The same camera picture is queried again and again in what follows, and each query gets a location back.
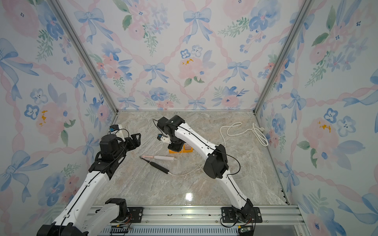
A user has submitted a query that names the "white charging cable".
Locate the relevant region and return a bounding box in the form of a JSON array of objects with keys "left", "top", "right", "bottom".
[{"left": 167, "top": 159, "right": 252, "bottom": 181}]

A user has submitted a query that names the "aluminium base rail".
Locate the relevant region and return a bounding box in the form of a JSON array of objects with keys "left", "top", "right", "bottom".
[{"left": 53, "top": 205, "right": 308, "bottom": 236}]

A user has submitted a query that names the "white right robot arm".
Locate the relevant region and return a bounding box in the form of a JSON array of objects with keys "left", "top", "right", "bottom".
[{"left": 154, "top": 115, "right": 257, "bottom": 223}]

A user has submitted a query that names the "white power strip cord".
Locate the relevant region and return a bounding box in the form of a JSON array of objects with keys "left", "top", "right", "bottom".
[{"left": 220, "top": 121, "right": 269, "bottom": 147}]

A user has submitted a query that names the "orange power strip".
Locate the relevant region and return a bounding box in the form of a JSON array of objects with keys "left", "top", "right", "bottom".
[{"left": 169, "top": 146, "right": 194, "bottom": 154}]

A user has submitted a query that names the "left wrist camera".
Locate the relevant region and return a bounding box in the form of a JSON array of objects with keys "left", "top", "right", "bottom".
[{"left": 109, "top": 124, "right": 122, "bottom": 134}]

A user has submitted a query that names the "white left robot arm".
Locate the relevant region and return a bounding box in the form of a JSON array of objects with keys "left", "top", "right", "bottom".
[{"left": 37, "top": 130, "right": 141, "bottom": 236}]

